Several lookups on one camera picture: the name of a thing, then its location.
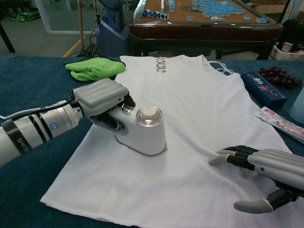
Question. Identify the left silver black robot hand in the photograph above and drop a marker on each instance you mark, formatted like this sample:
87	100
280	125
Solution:
102	97

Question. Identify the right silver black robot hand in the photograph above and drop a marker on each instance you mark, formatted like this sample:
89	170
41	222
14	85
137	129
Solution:
282	166

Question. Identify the white handheld steam iron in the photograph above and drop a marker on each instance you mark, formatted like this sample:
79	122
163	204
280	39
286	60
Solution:
152	135

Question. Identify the white sleeveless shirt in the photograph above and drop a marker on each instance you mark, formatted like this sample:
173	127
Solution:
190	107

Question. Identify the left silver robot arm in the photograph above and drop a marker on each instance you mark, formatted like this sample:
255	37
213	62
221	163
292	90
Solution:
28	133

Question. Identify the green microfibre cloth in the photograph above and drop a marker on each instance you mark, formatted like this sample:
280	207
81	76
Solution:
95	69

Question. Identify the pink white snack packet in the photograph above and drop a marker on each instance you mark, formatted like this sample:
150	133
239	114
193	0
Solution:
273	118

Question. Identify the wooden pole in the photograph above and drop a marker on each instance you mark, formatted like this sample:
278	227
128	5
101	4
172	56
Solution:
81	23

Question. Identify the dark blue printed carton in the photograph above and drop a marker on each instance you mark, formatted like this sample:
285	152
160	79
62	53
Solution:
261	88

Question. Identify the dark red grape bunch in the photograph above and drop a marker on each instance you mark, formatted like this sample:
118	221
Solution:
278	76

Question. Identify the white framed glass partition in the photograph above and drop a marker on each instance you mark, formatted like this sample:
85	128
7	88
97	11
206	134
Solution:
46	19

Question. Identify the blue white snake puzzle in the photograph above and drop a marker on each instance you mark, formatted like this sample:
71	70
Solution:
154	13

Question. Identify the white storage box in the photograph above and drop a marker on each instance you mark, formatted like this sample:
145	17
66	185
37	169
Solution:
285	55

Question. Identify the black slanted table leg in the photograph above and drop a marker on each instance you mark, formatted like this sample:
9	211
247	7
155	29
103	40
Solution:
7	38

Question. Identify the green bag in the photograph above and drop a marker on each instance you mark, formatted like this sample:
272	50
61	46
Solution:
23	17

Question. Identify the stack of blue mahjong tiles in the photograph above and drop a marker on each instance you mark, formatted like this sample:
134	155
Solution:
172	6

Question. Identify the blue mahjong tile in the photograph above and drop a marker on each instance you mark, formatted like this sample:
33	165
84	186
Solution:
247	17
190	18
261	20

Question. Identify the brown mahjong table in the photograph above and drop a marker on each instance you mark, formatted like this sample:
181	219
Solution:
202	31

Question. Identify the dark teal table cloth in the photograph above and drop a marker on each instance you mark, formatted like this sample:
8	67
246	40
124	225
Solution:
23	190

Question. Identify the white face mahjong tile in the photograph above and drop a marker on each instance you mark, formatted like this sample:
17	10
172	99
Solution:
216	19

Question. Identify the heap of blue mahjong tiles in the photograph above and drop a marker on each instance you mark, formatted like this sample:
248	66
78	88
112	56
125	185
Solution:
213	8

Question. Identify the brown cardboard box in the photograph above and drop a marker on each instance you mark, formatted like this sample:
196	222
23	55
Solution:
266	7

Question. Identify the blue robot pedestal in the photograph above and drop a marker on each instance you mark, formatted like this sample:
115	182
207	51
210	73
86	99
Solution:
109	35

